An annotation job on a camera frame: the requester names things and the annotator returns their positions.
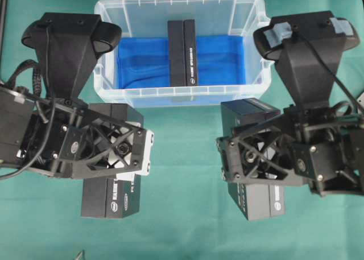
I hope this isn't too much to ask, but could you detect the small black tip bottom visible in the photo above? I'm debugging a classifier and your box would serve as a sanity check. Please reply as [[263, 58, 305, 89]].
[[74, 250, 85, 260]]

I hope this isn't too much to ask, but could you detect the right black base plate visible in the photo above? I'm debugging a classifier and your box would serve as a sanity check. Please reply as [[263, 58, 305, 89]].
[[357, 92, 364, 114]]

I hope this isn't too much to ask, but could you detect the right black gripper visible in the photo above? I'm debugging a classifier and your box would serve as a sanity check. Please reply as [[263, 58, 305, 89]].
[[216, 105, 346, 186]]

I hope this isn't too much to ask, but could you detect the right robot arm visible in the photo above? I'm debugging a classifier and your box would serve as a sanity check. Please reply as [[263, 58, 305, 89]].
[[216, 98, 363, 197]]

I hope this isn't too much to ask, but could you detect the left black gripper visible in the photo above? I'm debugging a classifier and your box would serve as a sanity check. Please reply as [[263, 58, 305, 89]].
[[27, 101, 154, 181]]

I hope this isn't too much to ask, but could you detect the blue plastic liner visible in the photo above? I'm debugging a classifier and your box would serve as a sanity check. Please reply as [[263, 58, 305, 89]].
[[117, 35, 246, 89]]

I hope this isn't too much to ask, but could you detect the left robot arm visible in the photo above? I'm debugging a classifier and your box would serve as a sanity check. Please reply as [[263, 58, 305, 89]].
[[1, 60, 154, 181]]

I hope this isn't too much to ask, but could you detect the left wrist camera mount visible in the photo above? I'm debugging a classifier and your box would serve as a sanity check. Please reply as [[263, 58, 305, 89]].
[[21, 13, 122, 101]]

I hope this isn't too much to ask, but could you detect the black box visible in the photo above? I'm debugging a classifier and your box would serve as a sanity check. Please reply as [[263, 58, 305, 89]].
[[221, 98, 286, 221], [167, 19, 198, 87], [81, 103, 143, 219]]

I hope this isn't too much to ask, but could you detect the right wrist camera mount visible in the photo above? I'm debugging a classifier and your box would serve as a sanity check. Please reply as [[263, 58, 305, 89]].
[[253, 11, 360, 110]]

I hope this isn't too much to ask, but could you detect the black cable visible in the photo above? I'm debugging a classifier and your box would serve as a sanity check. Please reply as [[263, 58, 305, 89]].
[[292, 32, 364, 113], [0, 23, 60, 181]]

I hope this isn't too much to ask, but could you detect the right black cable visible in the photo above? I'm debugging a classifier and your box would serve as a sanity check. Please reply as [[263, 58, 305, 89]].
[[292, 32, 364, 113]]

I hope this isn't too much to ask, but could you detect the left black cable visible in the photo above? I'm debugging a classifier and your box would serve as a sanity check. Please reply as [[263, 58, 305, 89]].
[[0, 23, 60, 181]]

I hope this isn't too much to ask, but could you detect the clear plastic storage case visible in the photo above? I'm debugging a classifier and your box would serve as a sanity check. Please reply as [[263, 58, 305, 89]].
[[94, 0, 271, 108]]

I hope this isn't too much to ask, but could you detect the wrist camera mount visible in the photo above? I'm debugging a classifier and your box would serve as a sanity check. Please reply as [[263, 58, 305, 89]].
[[21, 13, 122, 101], [253, 11, 360, 110]]

